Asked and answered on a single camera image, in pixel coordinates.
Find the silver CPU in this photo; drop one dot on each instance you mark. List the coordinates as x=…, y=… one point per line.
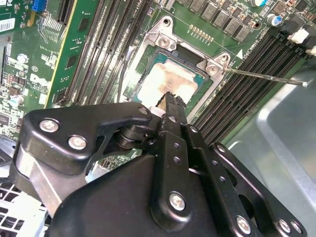
x=168, y=79

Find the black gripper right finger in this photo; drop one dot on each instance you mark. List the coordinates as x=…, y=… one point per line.
x=217, y=170

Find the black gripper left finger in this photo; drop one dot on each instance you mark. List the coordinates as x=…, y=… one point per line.
x=74, y=123

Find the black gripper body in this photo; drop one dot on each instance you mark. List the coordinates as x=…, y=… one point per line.
x=103, y=212

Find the thin metal locking lever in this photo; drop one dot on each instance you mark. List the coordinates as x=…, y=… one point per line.
x=259, y=77
x=122, y=71

